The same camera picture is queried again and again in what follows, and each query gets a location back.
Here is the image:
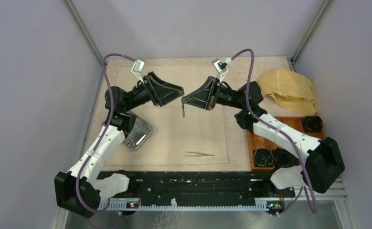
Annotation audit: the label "aluminium frame rail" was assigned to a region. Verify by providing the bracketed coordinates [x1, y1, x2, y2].
[51, 178, 359, 229]

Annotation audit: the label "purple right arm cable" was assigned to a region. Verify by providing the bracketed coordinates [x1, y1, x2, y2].
[231, 48, 319, 215]

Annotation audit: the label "cream cloth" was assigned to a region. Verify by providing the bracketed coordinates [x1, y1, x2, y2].
[106, 65, 228, 166]

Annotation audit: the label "steel instrument tray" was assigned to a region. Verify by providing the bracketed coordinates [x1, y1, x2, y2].
[123, 111, 153, 151]

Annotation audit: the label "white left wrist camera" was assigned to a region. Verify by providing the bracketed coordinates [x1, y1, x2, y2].
[131, 59, 145, 81]

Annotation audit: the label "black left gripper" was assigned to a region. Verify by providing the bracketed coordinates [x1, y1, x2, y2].
[124, 71, 184, 112]

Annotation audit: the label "yellow crumpled cloth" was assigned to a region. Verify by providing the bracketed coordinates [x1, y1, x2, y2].
[257, 68, 318, 116]

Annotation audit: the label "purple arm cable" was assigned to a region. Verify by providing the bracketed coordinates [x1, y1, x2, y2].
[231, 48, 319, 215]
[75, 53, 138, 229]

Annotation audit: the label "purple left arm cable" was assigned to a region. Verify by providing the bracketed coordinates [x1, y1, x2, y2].
[75, 53, 138, 229]

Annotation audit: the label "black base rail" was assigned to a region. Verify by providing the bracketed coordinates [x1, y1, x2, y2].
[94, 170, 296, 200]

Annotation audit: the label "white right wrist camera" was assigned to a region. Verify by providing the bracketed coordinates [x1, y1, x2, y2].
[212, 57, 233, 83]

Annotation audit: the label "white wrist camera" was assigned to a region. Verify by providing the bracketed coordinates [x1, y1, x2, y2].
[131, 59, 145, 81]
[212, 57, 233, 83]

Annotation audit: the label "steel tweezers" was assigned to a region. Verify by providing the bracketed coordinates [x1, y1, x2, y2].
[181, 101, 185, 118]
[185, 151, 215, 157]

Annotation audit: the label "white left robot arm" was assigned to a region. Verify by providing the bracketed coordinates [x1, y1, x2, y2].
[54, 72, 184, 219]

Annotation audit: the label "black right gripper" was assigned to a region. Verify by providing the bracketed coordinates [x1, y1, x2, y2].
[181, 77, 245, 111]

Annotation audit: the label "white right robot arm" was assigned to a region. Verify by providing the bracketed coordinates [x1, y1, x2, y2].
[182, 76, 345, 197]

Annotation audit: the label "wooden compartment tray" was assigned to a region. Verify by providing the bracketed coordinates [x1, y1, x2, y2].
[247, 116, 326, 172]

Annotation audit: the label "dark patterned fabric roll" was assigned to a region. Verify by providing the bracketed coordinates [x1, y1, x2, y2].
[254, 148, 274, 167]

